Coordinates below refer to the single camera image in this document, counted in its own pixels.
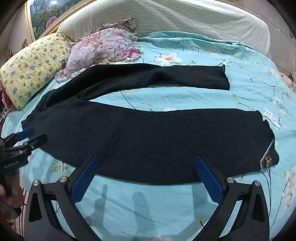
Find person's left hand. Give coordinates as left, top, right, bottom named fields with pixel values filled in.
left=0, top=183, right=25, bottom=223

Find beige ribbed headboard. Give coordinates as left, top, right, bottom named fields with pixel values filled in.
left=57, top=0, right=271, bottom=58

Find gold framed landscape painting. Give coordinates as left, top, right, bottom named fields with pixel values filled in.
left=25, top=0, right=93, bottom=43

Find pink floral ruffled pillow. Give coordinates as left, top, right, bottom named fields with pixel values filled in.
left=55, top=18, right=142, bottom=82

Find yellow printed pillow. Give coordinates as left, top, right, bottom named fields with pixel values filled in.
left=0, top=32, right=70, bottom=111

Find red cloth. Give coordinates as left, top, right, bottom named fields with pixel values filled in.
left=0, top=82, right=14, bottom=109

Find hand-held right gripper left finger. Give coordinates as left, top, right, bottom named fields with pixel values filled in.
left=23, top=155, right=102, bottom=241

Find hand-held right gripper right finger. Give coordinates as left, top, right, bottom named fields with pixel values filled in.
left=195, top=156, right=271, bottom=241

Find turquoise floral blanket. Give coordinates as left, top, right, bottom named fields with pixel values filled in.
left=1, top=30, right=296, bottom=241

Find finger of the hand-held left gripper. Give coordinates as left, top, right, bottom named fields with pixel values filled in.
left=1, top=127, right=36, bottom=145
left=11, top=134, right=48, bottom=154

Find black pants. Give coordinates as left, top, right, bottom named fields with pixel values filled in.
left=21, top=64, right=280, bottom=186

